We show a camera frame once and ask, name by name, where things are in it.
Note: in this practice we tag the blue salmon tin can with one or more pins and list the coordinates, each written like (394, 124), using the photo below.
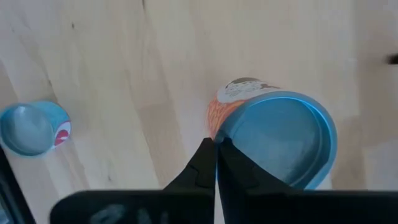
(28, 127)

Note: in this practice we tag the black metal crossbar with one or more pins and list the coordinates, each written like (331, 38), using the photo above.
(12, 193)

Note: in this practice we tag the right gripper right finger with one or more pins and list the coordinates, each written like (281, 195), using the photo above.
(280, 208)

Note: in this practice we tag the orange circle-pattern tin can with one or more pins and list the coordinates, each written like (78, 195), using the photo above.
(280, 137)

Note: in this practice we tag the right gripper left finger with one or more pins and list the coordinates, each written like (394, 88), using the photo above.
(155, 208)

